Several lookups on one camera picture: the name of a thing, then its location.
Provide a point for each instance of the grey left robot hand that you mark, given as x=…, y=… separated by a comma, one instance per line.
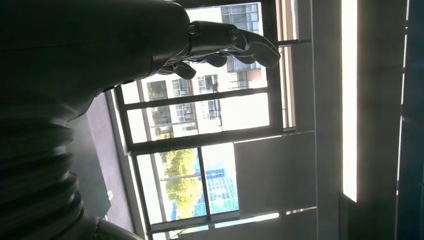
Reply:
x=82, y=49

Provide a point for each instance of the long ceiling light strip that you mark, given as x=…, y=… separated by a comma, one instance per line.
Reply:
x=349, y=99

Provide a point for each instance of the dark window frame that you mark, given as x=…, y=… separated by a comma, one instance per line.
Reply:
x=198, y=140

